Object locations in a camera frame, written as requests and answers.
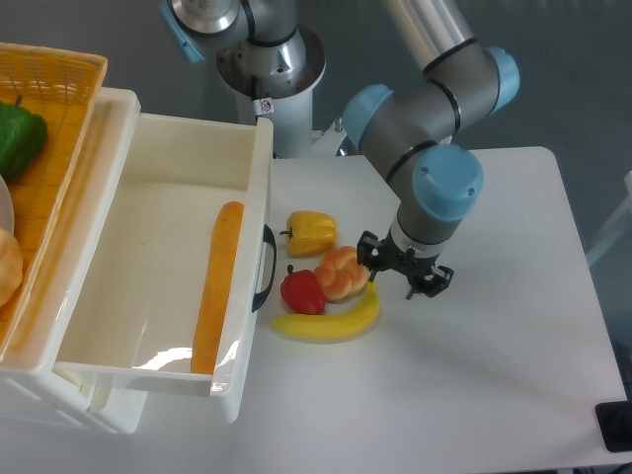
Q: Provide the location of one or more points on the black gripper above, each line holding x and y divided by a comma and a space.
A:
424, 278

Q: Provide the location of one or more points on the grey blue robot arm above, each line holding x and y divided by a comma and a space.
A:
407, 141

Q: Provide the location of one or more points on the white drawer cabinet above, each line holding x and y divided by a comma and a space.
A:
34, 388

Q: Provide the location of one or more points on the braided bread roll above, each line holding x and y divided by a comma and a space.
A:
340, 275

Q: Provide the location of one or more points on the yellow banana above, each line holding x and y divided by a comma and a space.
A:
331, 328

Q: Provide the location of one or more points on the yellow bell pepper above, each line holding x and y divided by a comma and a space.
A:
308, 233

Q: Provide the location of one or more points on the red bell pepper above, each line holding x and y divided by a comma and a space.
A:
302, 292

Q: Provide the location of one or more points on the long baguette bread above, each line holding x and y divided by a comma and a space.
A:
216, 289

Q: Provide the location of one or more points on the black device at edge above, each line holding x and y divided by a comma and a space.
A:
614, 420

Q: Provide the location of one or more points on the orange plastic basket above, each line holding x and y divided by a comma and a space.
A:
61, 86

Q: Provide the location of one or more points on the round bread bun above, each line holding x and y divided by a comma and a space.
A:
11, 266

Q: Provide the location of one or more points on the white plate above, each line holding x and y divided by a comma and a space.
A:
7, 216

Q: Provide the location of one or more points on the green bell pepper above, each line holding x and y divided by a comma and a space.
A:
23, 135

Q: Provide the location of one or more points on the white chair frame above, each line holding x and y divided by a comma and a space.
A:
613, 228

